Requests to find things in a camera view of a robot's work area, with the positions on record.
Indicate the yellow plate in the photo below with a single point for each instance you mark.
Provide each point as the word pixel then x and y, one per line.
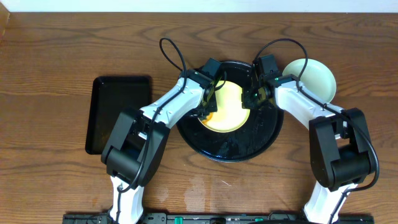
pixel 230 115

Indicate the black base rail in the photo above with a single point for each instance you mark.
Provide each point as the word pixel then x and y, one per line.
pixel 162 218

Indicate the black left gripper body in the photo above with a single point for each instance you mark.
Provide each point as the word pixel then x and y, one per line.
pixel 210 101

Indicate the light green plate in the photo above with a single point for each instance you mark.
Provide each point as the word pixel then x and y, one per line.
pixel 317 78

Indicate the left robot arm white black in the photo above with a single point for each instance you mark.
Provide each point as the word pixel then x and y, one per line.
pixel 137 142

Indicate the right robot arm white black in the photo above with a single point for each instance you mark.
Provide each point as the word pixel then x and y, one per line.
pixel 342 157

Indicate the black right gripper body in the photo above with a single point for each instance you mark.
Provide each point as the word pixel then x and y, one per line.
pixel 252 99

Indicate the black rectangular tray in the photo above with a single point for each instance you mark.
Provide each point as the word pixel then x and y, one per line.
pixel 110 96

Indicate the orange green sponge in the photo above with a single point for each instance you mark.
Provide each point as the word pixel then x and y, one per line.
pixel 207 118

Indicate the black round tray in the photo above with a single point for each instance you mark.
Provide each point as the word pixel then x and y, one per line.
pixel 251 139

